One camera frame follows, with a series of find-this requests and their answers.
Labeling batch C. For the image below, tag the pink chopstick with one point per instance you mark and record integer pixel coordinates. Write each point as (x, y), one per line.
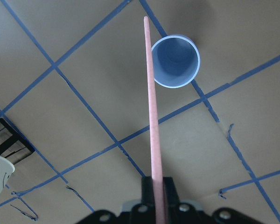
(155, 149)

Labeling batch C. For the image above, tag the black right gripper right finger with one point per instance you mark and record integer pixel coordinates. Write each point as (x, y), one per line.
(171, 200)

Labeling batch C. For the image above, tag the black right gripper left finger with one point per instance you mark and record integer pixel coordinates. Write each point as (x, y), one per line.
(147, 199)

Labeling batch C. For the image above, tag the light blue plastic cup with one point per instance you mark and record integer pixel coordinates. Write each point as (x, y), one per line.
(176, 61)

